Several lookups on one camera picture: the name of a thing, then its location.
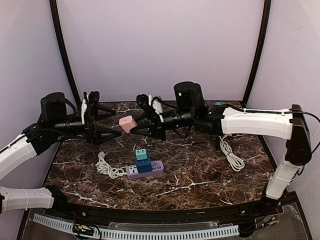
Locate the small teal plug adapter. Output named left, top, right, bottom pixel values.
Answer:
left=135, top=148, right=148, bottom=161

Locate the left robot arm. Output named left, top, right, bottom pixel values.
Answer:
left=0, top=91, right=122, bottom=212

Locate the dark blue cube adapter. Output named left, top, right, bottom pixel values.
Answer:
left=135, top=153, right=152, bottom=174

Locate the white slotted cable duct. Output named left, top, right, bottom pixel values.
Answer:
left=32, top=213, right=240, bottom=240

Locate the pink charger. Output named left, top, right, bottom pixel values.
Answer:
left=118, top=115, right=138, bottom=134

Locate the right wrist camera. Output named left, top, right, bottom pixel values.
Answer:
left=136, top=94, right=164, bottom=123

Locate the white purple-strip cord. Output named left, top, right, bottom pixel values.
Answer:
left=94, top=151, right=127, bottom=180

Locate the white coiled power cord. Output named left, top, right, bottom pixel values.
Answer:
left=217, top=134, right=246, bottom=172

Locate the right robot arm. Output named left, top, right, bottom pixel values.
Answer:
left=129, top=81, right=315, bottom=200

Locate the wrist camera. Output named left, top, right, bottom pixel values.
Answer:
left=80, top=91, right=100, bottom=125
left=136, top=94, right=164, bottom=123

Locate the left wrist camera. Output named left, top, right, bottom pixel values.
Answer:
left=80, top=91, right=100, bottom=125

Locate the purple power strip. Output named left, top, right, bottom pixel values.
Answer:
left=126, top=160, right=164, bottom=179

